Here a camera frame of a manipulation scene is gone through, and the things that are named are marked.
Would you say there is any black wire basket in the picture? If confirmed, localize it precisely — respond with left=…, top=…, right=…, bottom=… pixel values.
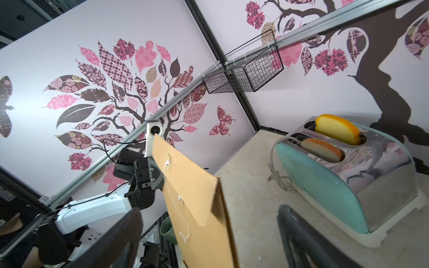
left=203, top=30, right=284, bottom=94

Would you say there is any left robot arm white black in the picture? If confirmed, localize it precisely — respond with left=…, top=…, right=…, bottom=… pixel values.
left=37, top=149, right=162, bottom=265

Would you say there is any aluminium rail wall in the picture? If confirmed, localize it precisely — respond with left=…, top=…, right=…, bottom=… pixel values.
left=221, top=1, right=406, bottom=67
left=0, top=60, right=223, bottom=255

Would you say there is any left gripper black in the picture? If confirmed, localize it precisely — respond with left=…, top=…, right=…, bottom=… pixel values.
left=134, top=156, right=165, bottom=191

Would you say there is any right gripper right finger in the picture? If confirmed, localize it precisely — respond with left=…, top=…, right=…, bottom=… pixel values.
left=277, top=205, right=360, bottom=268

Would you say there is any brown file bag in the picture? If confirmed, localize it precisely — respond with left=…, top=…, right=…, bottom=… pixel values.
left=153, top=136, right=239, bottom=268

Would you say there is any white string of bag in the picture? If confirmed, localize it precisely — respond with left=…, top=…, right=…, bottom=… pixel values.
left=163, top=160, right=191, bottom=243

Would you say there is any mint green toaster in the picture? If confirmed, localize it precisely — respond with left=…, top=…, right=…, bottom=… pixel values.
left=270, top=118, right=429, bottom=247

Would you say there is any aluminium rail left wall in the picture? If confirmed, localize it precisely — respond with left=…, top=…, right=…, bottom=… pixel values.
left=0, top=60, right=223, bottom=255

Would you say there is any toaster power cord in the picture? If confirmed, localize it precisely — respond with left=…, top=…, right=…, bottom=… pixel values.
left=267, top=135, right=302, bottom=192

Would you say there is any green cup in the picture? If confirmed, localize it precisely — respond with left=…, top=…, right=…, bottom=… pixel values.
left=160, top=216, right=178, bottom=245

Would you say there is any aluminium rail back wall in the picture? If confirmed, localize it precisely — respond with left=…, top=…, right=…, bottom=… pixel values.
left=221, top=1, right=406, bottom=67

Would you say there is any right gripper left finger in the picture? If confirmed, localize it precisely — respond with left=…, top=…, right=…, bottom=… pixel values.
left=64, top=208, right=143, bottom=268

